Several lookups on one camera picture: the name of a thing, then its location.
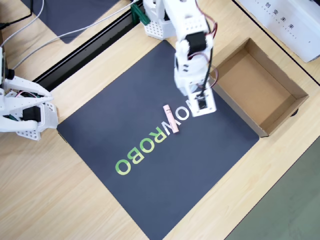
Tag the black metal rail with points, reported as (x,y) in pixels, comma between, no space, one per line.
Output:
(82,56)

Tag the plain dark mat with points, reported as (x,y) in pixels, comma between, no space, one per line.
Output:
(70,15)

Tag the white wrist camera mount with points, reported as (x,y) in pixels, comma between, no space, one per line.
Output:
(210,108)

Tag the pink marker pen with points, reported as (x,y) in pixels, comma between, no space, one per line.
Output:
(170,118)

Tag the green clamp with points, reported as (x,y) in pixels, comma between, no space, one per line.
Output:
(140,15)

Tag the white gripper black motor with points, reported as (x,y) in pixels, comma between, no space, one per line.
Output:
(180,86)

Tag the dark mat with WOWROBO print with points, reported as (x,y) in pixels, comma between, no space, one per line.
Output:
(150,200)

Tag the camera board with black lens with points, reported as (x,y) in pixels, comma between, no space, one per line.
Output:
(10,73)

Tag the white idle gripper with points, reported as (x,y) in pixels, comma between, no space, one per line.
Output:
(25,86)

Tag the white idle robot arm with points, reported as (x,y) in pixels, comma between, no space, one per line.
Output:
(47,115)

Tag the open cardboard box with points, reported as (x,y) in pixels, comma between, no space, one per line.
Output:
(255,82)

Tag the long white printed box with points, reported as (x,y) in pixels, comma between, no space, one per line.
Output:
(287,20)

